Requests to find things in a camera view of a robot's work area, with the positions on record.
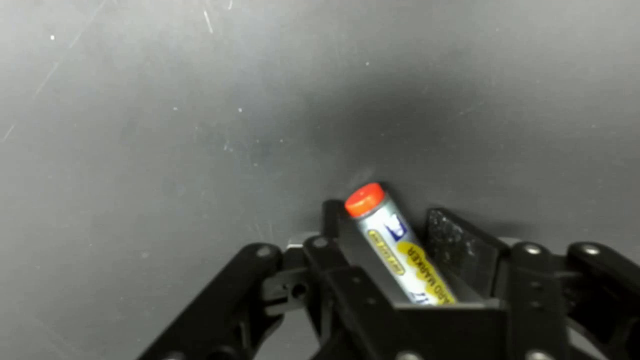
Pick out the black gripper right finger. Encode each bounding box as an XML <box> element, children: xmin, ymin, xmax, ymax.
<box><xmin>422</xmin><ymin>205</ymin><xmax>640</xmax><ymax>360</ymax></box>

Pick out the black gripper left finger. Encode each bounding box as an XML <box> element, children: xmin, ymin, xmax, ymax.
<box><xmin>137</xmin><ymin>198</ymin><xmax>404</xmax><ymax>360</ymax></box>

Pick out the red capped marker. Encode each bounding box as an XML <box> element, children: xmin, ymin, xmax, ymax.
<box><xmin>343</xmin><ymin>179</ymin><xmax>461</xmax><ymax>308</ymax></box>

